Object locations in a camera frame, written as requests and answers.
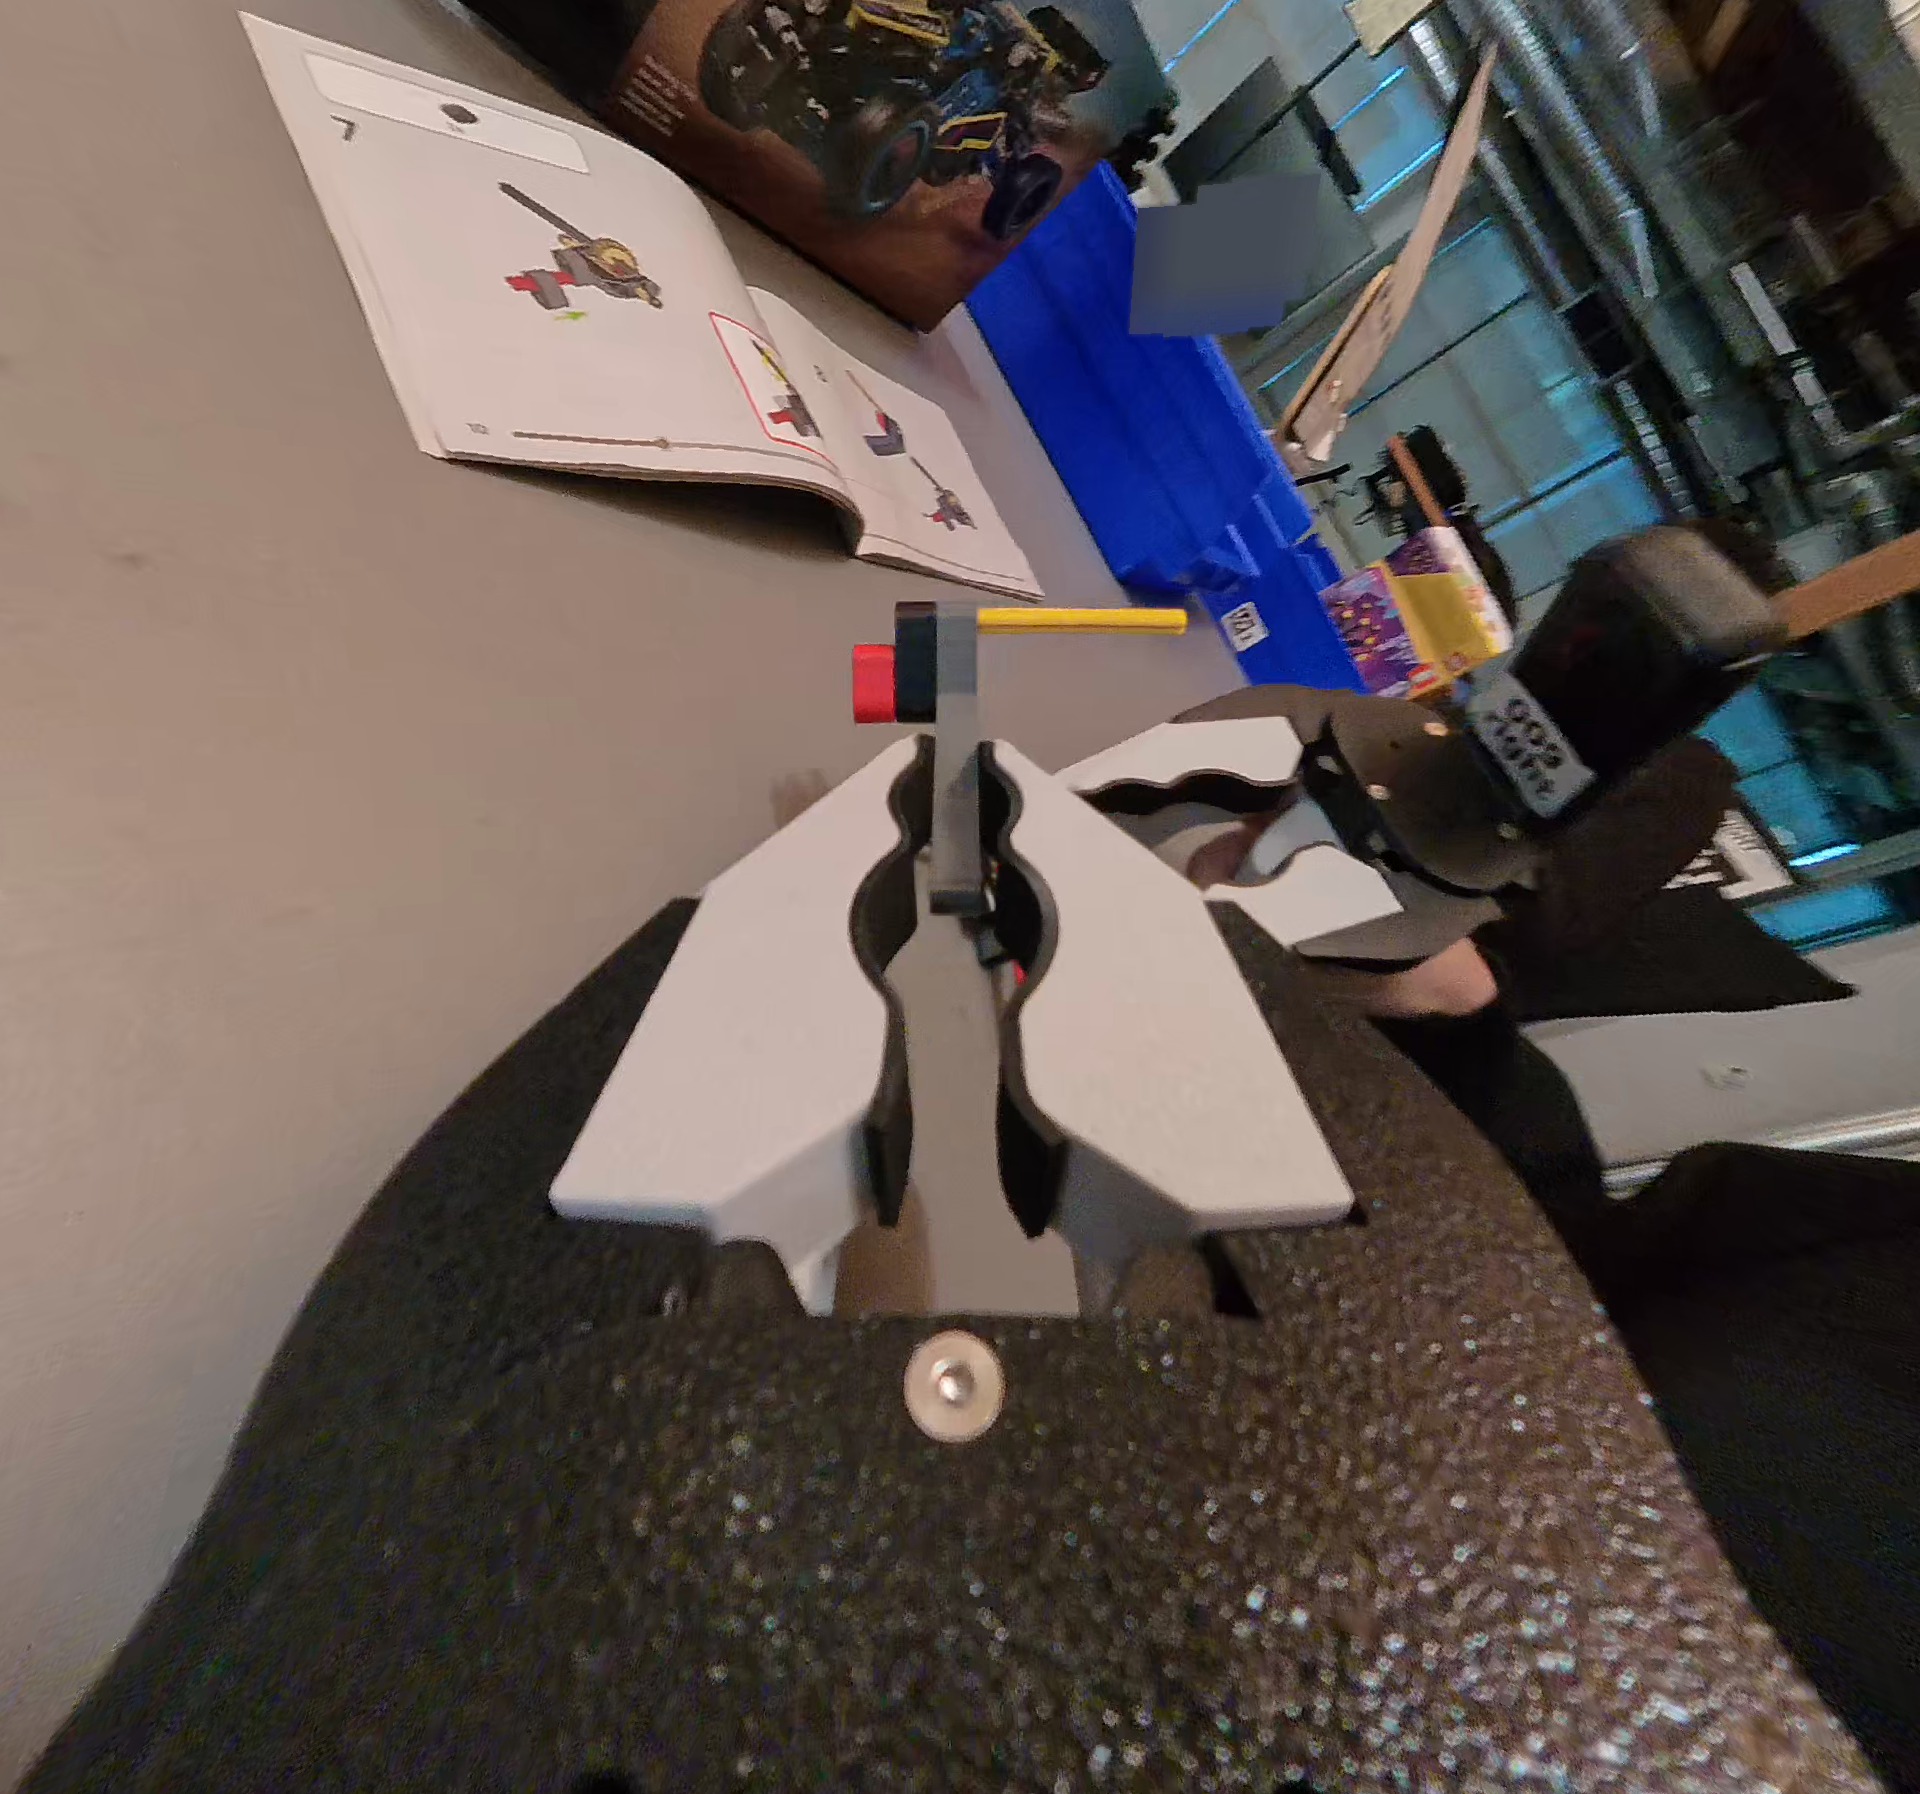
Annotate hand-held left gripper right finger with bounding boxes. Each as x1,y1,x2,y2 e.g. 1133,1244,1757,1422
978,736,1359,1319

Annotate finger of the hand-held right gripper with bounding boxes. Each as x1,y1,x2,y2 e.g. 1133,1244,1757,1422
1198,795,1501,962
1053,712,1325,801

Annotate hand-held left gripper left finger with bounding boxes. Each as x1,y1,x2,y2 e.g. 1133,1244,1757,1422
547,733,920,1319

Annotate grey lego beam assembly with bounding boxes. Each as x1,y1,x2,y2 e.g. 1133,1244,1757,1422
849,600,1190,920

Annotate person's right forearm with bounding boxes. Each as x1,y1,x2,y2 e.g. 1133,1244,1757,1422
1371,1000,1615,1211

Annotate dark lego set box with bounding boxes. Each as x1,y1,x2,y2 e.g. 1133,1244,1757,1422
318,0,1178,333

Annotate lego instruction booklet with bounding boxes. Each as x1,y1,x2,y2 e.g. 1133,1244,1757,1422
238,13,1046,603

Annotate person's right hand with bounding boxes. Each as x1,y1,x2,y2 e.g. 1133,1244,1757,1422
1383,943,1505,1027

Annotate blue plastic bin with label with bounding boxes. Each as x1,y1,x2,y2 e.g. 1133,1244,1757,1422
1198,520,1359,691

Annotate purple yellow toy box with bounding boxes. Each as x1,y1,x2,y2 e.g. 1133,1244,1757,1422
1320,526,1515,700

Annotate black cloth with white print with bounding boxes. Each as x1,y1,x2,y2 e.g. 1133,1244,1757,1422
1506,736,1854,1022

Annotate large blue plastic bin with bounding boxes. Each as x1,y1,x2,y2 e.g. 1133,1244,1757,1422
963,158,1321,589

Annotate leaning wooden board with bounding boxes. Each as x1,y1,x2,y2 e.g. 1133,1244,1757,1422
1275,45,1501,462

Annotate person's dark clothing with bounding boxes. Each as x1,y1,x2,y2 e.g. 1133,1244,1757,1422
1561,1140,1920,1794

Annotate silver ventilation duct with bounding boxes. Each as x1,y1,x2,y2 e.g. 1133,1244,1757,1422
1403,0,1657,303

